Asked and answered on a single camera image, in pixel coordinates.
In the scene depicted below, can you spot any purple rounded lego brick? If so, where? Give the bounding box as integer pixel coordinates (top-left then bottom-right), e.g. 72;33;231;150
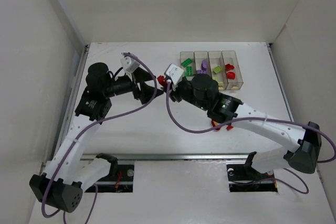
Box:
196;70;207;74

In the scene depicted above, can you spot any small purple lego brick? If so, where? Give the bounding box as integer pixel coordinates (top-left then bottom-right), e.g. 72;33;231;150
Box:
201;59;207;71

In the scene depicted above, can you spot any green lego plate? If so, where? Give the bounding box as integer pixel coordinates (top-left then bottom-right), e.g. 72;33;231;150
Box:
185;66;193;77

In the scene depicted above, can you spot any light green lego brick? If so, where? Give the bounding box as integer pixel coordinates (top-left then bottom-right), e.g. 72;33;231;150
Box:
212;66;223;74

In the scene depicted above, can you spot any red round lego piece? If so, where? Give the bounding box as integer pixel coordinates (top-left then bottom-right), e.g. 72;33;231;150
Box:
226;71;236;80

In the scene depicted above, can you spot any long green lego brick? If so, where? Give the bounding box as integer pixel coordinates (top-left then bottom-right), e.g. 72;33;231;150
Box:
181;58;193;68

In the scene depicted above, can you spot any red square lego brick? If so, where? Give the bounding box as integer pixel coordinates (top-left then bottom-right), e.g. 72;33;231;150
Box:
225;63;235;71

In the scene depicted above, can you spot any red flower lego piece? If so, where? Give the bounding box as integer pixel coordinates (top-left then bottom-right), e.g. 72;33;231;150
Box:
211;120;221;131

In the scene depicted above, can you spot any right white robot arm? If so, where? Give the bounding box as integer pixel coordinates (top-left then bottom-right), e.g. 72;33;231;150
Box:
166;74;321;174

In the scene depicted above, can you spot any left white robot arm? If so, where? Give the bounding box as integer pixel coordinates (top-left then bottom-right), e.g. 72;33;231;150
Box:
29;57;160;218

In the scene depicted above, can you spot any clear container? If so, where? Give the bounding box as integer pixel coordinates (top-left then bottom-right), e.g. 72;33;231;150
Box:
180;51;196;80
194;51;210;75
208;51;227;90
222;50;244;90

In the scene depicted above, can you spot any small red lego piece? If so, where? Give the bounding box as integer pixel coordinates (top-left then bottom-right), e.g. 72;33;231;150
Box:
226;125;234;131

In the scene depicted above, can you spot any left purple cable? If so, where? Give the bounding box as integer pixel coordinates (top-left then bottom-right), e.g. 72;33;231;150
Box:
41;52;158;224

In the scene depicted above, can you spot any purple cable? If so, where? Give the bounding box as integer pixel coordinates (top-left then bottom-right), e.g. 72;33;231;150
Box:
41;52;158;224
165;83;336;195

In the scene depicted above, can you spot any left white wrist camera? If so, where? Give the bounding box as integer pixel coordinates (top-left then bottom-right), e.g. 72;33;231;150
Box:
120;52;140;74

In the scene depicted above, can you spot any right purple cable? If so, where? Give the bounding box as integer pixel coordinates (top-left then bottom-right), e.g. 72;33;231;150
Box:
165;83;336;195

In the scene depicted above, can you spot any aluminium rail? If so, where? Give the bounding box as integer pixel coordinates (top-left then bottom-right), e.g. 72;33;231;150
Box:
81;152;253;161

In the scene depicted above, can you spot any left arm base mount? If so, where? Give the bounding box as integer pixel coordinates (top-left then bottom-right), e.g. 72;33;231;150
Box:
96;153;134;193

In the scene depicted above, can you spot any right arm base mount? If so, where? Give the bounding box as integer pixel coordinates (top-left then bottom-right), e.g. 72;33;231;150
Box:
226;152;278;193

